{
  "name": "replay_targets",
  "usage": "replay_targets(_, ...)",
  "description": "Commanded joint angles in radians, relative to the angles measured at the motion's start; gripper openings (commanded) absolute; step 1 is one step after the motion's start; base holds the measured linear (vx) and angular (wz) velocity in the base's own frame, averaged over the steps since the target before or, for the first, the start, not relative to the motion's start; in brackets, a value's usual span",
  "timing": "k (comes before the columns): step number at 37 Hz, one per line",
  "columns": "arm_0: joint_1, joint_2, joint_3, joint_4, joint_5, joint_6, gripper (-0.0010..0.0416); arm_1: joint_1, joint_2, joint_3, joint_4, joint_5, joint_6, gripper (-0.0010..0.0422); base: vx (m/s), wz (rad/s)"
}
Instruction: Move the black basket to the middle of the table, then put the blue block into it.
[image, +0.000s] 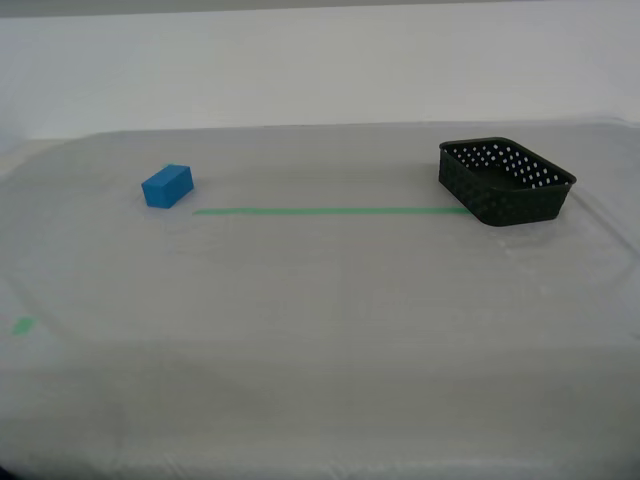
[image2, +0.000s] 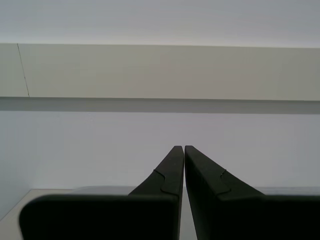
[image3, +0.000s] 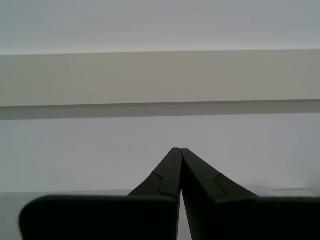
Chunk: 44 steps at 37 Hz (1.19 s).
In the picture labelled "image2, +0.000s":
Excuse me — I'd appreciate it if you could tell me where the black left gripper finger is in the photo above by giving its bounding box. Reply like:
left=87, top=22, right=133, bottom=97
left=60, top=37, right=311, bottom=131
left=184, top=145, right=320, bottom=240
left=19, top=145, right=185, bottom=240

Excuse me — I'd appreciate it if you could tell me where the beige horizontal wall panel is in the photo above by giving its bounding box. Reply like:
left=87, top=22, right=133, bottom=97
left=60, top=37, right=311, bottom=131
left=0, top=42, right=320, bottom=102

